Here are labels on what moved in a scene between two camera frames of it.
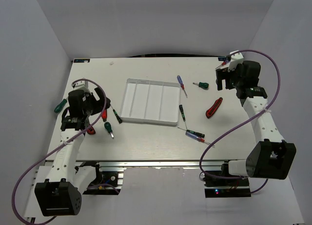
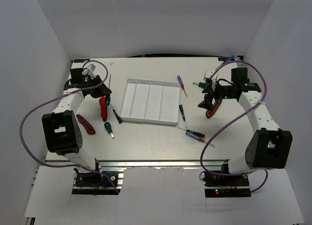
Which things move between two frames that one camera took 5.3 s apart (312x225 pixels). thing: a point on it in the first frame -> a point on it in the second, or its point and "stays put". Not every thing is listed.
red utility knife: (104, 115) stays put
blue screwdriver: (182, 84) stays put
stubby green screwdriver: (108, 127) stays put
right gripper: (224, 73) -> (206, 103)
